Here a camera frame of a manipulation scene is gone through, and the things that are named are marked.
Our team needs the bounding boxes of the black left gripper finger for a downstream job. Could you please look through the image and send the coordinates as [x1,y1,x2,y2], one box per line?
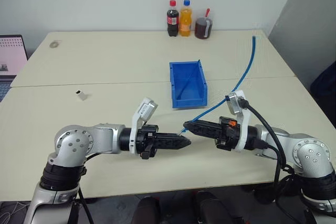
[156,132,192,145]
[156,141,192,152]

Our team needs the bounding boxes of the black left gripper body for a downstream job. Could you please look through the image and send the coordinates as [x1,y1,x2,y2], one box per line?
[135,124,160,161]

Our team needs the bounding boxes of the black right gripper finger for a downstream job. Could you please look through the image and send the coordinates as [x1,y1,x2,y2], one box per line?
[183,119,223,132]
[184,126,222,140]

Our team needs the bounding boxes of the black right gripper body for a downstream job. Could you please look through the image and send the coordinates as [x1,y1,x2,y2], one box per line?
[214,115,242,152]

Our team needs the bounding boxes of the blue network cable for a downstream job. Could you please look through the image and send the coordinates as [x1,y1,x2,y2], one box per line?
[179,35,259,136]

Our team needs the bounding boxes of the blue plastic bin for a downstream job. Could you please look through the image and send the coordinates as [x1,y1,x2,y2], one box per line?
[169,59,209,109]

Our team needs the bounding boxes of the dark rounded shape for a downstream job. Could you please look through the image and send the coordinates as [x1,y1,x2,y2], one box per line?
[192,190,244,224]

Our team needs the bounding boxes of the orange soda bottle blue cap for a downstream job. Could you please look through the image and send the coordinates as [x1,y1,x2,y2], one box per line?
[178,0,193,37]

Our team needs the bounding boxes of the dark blue chair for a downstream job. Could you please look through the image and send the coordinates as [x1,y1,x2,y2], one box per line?
[310,60,336,128]

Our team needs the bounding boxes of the cola bottle red cap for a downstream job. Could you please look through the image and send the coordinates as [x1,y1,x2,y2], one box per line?
[166,0,180,38]

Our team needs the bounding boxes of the grey partition panel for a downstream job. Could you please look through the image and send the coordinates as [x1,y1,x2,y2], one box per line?
[267,0,336,86]

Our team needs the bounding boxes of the open laptop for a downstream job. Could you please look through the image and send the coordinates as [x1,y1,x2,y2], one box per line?
[0,34,29,103]

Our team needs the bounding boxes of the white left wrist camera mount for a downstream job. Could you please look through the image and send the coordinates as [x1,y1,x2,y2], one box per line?
[129,97,159,154]

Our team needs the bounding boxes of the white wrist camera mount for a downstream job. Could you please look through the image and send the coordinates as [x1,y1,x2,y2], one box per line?
[226,90,253,153]
[129,97,159,154]

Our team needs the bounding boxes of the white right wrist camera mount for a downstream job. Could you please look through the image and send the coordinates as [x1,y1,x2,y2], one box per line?
[226,90,253,153]

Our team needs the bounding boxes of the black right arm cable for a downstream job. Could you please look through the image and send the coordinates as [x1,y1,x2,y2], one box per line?
[239,99,301,224]

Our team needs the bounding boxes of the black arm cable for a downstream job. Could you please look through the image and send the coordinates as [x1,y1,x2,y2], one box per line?
[239,99,301,224]
[75,154,95,224]

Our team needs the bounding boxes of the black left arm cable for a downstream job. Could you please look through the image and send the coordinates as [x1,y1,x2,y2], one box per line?
[75,154,95,224]

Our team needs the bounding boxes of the white floor wires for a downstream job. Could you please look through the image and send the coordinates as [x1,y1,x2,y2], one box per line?
[0,200,30,224]

